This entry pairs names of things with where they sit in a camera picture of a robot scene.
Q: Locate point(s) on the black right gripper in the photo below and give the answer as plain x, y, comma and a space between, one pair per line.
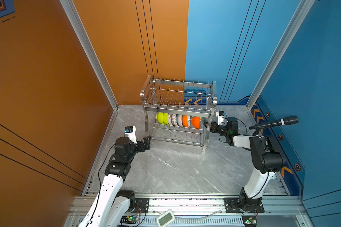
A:
214, 125

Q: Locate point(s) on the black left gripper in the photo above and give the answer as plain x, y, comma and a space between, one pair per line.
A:
141, 149

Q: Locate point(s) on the orange plastic bowl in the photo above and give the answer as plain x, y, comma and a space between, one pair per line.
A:
195, 122

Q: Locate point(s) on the white bowl orange outside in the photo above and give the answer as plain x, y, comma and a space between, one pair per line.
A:
186, 121

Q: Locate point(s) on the pink striped ceramic bowl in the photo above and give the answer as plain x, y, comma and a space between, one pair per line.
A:
179, 120

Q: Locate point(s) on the blue triangle patterned bowl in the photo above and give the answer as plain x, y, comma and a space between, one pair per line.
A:
174, 120

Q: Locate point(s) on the lime green bowl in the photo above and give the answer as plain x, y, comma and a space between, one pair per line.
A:
166, 118
159, 118

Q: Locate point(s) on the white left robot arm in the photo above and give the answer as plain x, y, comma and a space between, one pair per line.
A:
111, 203

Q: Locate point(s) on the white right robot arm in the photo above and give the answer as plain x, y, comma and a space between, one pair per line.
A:
266, 158

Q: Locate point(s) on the stainless steel dish rack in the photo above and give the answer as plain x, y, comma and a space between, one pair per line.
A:
185, 97

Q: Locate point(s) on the green circuit board left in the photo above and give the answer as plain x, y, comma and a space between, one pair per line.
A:
132, 220

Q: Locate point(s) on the white handheld timer device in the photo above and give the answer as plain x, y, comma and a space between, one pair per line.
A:
165, 219

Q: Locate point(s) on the black microphone on stand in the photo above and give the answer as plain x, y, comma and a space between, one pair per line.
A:
281, 122

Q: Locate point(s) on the circuit board right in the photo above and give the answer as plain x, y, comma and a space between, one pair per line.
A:
249, 221

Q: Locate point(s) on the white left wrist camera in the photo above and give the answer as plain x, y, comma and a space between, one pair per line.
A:
130, 133

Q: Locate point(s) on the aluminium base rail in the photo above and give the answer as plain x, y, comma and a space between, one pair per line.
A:
202, 210

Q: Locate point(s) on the aluminium corner post right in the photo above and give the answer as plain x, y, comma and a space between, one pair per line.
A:
288, 35

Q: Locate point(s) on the aluminium corner post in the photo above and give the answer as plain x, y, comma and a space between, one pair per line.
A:
288, 35
77, 24

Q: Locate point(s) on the aluminium corner post left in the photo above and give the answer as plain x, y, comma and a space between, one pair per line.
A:
77, 24

